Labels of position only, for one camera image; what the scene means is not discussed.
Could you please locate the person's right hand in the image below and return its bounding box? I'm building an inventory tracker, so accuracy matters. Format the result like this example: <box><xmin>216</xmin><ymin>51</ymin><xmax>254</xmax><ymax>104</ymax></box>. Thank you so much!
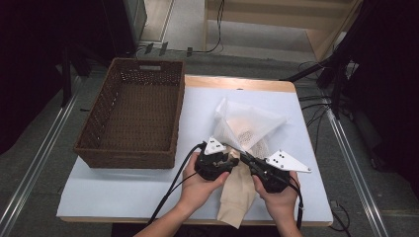
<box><xmin>251</xmin><ymin>171</ymin><xmax>301</xmax><ymax>222</ymax></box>

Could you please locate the brown wicker basket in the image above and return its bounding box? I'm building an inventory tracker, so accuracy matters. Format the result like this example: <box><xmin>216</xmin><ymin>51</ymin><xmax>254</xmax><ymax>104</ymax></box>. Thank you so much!
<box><xmin>72</xmin><ymin>57</ymin><xmax>186</xmax><ymax>170</ymax></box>

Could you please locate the black upright stand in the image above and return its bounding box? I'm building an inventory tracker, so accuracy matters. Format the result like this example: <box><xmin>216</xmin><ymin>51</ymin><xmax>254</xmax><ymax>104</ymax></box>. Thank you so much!
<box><xmin>60</xmin><ymin>43</ymin><xmax>74</xmax><ymax>109</ymax></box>

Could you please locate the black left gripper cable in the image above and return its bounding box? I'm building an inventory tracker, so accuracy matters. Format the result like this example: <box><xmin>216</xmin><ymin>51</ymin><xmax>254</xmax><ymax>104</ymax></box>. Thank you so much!
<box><xmin>145</xmin><ymin>141</ymin><xmax>208</xmax><ymax>227</ymax></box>

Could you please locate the light wooden shelf unit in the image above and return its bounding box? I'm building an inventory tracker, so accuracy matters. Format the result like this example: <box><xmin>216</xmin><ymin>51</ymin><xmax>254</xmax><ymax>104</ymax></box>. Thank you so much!
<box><xmin>202</xmin><ymin>0</ymin><xmax>364</xmax><ymax>62</ymax></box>

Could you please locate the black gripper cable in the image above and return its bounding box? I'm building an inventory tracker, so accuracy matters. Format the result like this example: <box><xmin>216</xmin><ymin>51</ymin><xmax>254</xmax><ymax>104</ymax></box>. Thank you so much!
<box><xmin>145</xmin><ymin>141</ymin><xmax>208</xmax><ymax>227</ymax></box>
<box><xmin>289</xmin><ymin>176</ymin><xmax>305</xmax><ymax>231</ymax></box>

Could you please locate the dark cabinet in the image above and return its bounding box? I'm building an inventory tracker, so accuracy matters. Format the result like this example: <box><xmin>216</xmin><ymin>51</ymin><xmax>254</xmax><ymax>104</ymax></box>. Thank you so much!
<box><xmin>100</xmin><ymin>0</ymin><xmax>148</xmax><ymax>57</ymax></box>

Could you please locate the beige cloth garment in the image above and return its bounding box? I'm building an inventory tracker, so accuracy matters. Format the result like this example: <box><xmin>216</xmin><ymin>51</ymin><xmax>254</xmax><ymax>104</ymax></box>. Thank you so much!
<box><xmin>215</xmin><ymin>118</ymin><xmax>262</xmax><ymax>230</ymax></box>

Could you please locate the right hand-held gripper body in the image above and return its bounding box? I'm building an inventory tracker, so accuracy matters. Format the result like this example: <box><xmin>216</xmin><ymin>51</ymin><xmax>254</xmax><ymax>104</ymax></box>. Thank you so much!
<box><xmin>253</xmin><ymin>149</ymin><xmax>312</xmax><ymax>195</ymax></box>

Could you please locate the person's left hand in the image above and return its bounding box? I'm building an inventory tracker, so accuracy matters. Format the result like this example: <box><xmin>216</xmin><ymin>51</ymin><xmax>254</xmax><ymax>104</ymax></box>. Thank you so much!
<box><xmin>177</xmin><ymin>151</ymin><xmax>231</xmax><ymax>215</ymax></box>

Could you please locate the white table cover sheet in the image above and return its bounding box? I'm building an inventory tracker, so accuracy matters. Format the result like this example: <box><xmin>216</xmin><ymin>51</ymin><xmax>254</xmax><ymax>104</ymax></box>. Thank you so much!
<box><xmin>56</xmin><ymin>86</ymin><xmax>334</xmax><ymax>227</ymax></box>

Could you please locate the black floor cable bundle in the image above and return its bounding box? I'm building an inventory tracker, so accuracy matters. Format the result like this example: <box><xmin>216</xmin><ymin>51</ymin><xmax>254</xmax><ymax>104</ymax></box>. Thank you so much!
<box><xmin>296</xmin><ymin>60</ymin><xmax>334</xmax><ymax>156</ymax></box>

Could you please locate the black tripod stand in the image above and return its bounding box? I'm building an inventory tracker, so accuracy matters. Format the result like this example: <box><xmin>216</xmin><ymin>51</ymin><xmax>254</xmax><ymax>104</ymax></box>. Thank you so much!
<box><xmin>279</xmin><ymin>45</ymin><xmax>354</xmax><ymax>120</ymax></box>

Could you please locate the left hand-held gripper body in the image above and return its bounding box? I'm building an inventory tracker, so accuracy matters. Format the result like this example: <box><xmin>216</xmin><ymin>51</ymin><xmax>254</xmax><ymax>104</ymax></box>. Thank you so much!
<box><xmin>194</xmin><ymin>135</ymin><xmax>235</xmax><ymax>182</ymax></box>

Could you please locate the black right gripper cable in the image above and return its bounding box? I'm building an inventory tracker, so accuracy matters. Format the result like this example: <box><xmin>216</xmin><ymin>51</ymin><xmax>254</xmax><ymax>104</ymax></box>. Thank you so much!
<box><xmin>289</xmin><ymin>176</ymin><xmax>305</xmax><ymax>231</ymax></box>

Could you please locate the white mesh laundry bag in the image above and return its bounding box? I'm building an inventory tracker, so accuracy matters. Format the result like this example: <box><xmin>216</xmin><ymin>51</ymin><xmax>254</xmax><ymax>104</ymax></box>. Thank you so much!
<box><xmin>211</xmin><ymin>97</ymin><xmax>289</xmax><ymax>160</ymax></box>

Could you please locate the silver metal rail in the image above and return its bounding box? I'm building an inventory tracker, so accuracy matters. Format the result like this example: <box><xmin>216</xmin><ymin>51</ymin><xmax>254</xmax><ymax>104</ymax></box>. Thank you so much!
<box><xmin>0</xmin><ymin>74</ymin><xmax>83</xmax><ymax>237</ymax></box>
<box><xmin>325</xmin><ymin>108</ymin><xmax>391</xmax><ymax>237</ymax></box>

